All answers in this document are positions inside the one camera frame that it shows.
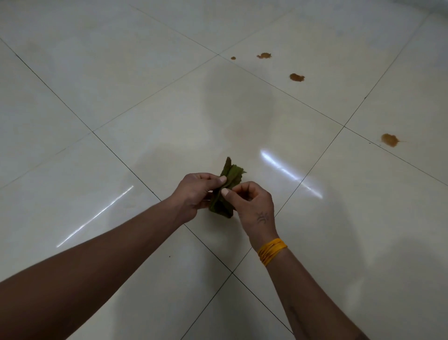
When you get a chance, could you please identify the person's right hand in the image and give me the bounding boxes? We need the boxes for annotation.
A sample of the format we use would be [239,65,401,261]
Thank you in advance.
[220,181,279,251]

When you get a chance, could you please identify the person's left hand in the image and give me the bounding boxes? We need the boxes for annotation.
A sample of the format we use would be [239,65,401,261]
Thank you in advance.
[168,172,228,225]

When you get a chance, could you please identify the green cleaning cloth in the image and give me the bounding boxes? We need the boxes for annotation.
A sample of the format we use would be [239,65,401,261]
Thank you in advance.
[209,156,247,219]

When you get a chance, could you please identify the group of brown floor stains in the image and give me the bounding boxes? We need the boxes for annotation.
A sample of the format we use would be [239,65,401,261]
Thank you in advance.
[230,52,401,148]

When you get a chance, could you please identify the person's left forearm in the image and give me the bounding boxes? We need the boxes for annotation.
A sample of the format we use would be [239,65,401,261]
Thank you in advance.
[0,199,189,340]

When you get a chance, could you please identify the person's right forearm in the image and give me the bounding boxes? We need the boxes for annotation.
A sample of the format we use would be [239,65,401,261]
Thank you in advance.
[266,247,370,340]

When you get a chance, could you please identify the yellow thread wristband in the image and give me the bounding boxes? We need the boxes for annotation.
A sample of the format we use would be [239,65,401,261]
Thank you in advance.
[257,238,288,267]

